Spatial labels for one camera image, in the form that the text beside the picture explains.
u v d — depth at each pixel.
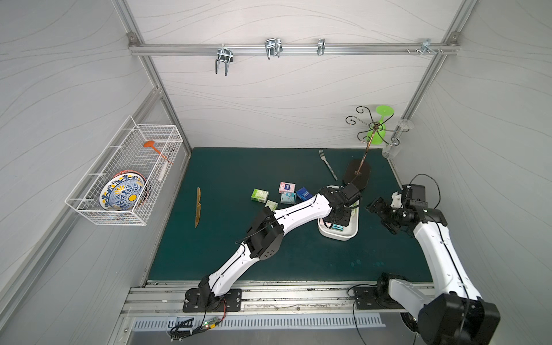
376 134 0.86
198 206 0.98
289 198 0.98
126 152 0.70
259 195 0.98
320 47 0.78
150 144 0.79
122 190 0.62
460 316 0.37
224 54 0.78
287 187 1.01
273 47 0.76
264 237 0.54
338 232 0.86
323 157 1.19
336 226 0.85
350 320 0.71
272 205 0.96
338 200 0.64
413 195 0.61
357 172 1.08
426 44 0.77
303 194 0.99
